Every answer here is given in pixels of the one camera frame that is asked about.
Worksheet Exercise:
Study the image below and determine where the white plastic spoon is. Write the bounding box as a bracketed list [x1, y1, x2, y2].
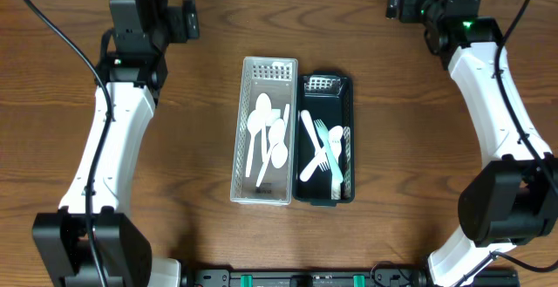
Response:
[245, 110, 262, 177]
[300, 126, 344, 181]
[271, 104, 290, 169]
[255, 119, 286, 188]
[255, 92, 272, 157]

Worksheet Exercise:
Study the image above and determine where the white plastic fork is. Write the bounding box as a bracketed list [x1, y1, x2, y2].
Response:
[314, 120, 344, 185]
[330, 140, 343, 200]
[301, 110, 330, 171]

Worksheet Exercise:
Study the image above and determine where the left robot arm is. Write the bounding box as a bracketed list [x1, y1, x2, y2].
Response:
[32, 0, 200, 286]

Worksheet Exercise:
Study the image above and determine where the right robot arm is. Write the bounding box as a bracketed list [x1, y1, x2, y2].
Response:
[371, 0, 557, 286]

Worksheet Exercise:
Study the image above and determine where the clear plastic basket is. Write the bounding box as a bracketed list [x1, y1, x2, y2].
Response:
[230, 57, 298, 205]

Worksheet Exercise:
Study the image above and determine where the black plastic basket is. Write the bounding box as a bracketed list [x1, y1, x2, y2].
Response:
[292, 72, 356, 207]

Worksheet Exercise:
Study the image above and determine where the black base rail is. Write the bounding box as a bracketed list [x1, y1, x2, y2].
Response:
[178, 262, 434, 287]

